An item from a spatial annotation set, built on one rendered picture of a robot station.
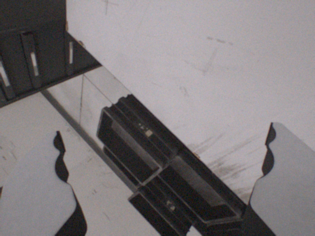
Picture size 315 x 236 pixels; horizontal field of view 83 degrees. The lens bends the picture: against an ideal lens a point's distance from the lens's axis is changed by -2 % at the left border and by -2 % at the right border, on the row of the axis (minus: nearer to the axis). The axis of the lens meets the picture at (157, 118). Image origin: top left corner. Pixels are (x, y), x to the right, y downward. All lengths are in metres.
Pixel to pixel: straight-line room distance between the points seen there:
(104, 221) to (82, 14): 2.49
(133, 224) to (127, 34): 2.58
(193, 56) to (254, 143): 0.20
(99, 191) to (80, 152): 0.63
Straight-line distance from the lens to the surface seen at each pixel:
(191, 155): 0.93
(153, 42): 0.39
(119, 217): 2.77
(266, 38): 0.30
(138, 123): 0.88
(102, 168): 2.87
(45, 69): 1.27
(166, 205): 1.24
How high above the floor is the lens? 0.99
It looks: 39 degrees down
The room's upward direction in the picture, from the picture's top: 129 degrees counter-clockwise
